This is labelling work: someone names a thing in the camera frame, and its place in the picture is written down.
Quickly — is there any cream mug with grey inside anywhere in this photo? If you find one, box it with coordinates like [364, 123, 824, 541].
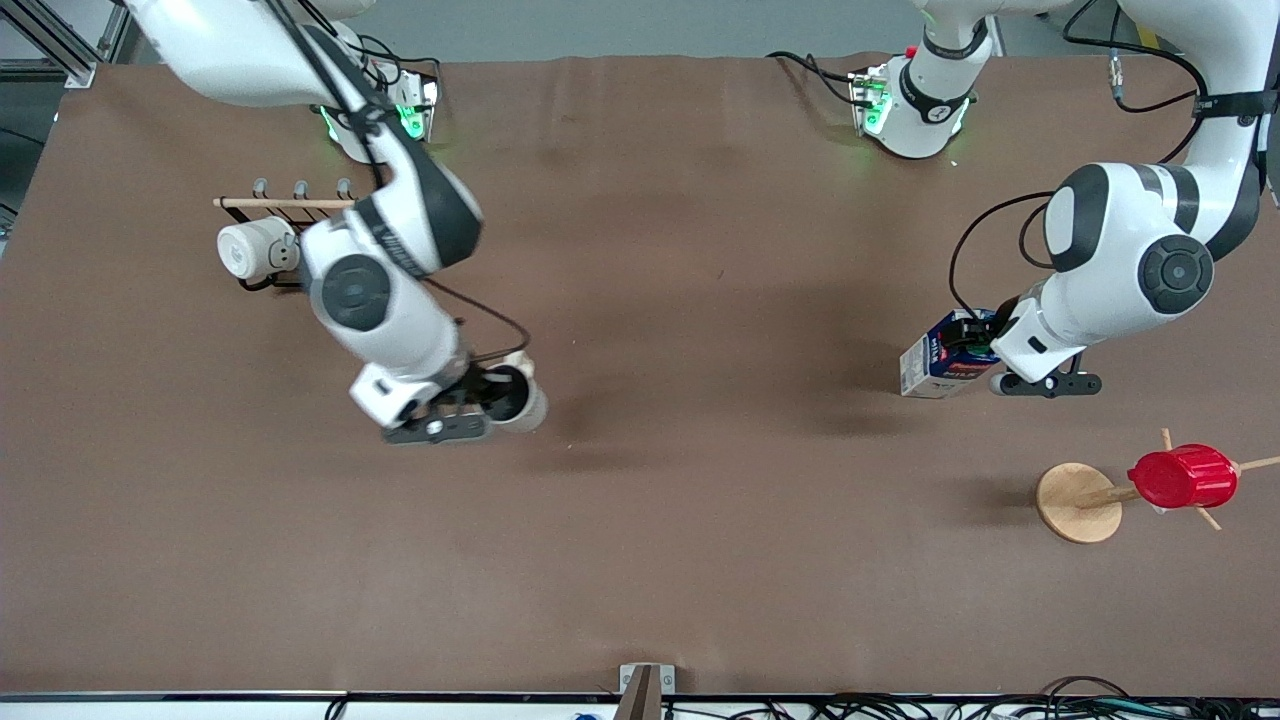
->
[480, 352, 549, 434]

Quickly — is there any blue white milk carton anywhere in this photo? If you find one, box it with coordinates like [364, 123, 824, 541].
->
[899, 310, 1001, 400]

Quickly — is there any left arm base connector block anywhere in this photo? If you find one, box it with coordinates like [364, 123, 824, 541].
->
[850, 65, 893, 136]

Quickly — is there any right arm base connector block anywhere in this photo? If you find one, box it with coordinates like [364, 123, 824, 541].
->
[398, 75, 441, 141]

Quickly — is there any red plastic cup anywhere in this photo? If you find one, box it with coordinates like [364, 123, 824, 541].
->
[1127, 444, 1239, 510]

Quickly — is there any wooden mug tree stand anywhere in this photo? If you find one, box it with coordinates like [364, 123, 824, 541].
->
[1036, 428, 1280, 545]

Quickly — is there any white mug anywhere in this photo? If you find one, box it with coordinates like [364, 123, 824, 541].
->
[217, 216, 301, 283]

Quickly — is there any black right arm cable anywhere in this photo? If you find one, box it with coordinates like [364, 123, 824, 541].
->
[420, 275, 531, 366]

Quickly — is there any black wire mug rack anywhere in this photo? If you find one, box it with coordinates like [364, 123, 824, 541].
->
[213, 178, 356, 293]

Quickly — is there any metal bracket at table edge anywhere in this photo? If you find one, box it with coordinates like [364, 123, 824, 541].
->
[619, 663, 676, 720]

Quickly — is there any black left base cable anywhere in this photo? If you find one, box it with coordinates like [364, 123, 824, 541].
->
[765, 50, 866, 109]

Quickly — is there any black base cable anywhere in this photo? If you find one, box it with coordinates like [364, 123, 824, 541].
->
[365, 38, 443, 86]
[765, 50, 866, 109]

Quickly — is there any black right base cable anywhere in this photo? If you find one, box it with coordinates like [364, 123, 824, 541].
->
[365, 38, 443, 86]

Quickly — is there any black cable bundle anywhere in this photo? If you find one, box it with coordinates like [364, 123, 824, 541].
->
[810, 676, 1280, 720]

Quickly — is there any aluminium frame profile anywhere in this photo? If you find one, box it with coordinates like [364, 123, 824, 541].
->
[0, 0, 136, 89]

